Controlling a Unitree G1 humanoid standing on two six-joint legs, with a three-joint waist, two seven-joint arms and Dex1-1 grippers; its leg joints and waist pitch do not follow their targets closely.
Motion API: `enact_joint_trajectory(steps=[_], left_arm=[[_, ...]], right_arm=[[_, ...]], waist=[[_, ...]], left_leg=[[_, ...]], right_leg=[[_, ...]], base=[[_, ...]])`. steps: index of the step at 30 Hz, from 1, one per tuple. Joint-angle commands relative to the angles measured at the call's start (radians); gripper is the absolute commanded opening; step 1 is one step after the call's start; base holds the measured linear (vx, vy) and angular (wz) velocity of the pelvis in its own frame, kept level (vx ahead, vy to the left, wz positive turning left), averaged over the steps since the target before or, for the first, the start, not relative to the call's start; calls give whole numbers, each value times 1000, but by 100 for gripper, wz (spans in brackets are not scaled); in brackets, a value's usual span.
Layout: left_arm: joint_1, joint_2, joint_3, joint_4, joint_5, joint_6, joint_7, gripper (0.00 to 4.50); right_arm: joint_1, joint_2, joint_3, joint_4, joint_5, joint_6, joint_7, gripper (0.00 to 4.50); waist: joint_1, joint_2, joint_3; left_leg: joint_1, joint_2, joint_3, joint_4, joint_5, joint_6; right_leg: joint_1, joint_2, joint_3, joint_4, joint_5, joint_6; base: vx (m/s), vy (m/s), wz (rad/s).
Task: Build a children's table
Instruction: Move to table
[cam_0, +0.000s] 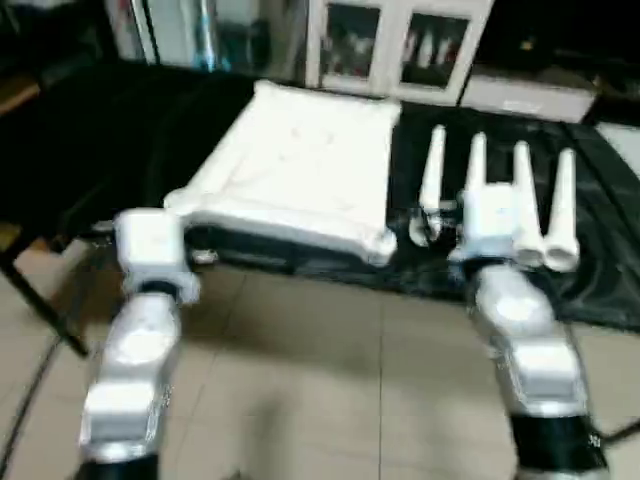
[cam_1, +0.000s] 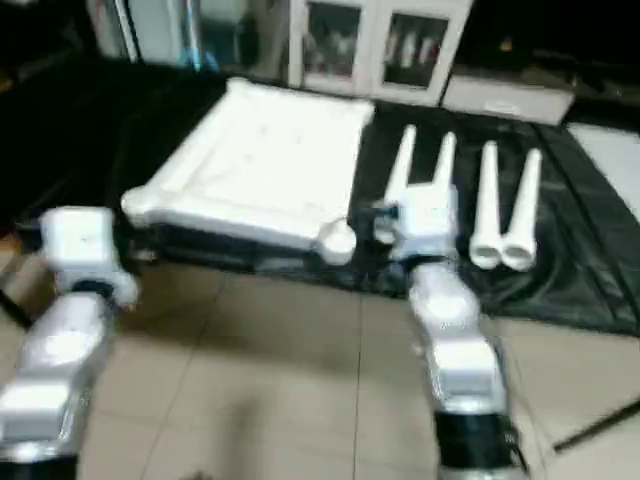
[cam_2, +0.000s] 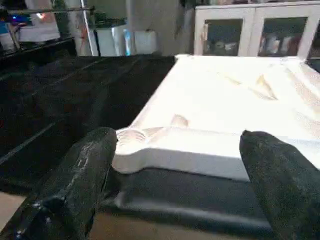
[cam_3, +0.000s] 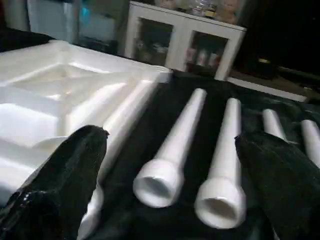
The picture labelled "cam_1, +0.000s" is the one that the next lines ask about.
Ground white plastic table top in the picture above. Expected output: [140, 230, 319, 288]
[120, 78, 376, 266]

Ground white plastic table leg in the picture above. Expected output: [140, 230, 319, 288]
[467, 140, 505, 271]
[383, 125, 418, 206]
[500, 148, 544, 273]
[430, 132, 459, 191]

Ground white glass door cabinet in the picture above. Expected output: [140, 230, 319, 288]
[288, 0, 471, 106]

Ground white drawer unit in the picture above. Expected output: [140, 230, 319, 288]
[440, 70, 577, 126]

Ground black work mat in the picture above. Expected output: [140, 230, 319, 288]
[0, 60, 640, 336]

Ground black metal bench leg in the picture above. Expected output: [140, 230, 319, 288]
[555, 400, 640, 453]

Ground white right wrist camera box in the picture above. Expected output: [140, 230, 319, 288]
[385, 183, 461, 263]

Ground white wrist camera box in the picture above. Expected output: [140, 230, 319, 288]
[385, 183, 461, 263]
[40, 207, 139, 303]

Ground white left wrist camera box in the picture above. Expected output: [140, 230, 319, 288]
[40, 207, 139, 303]

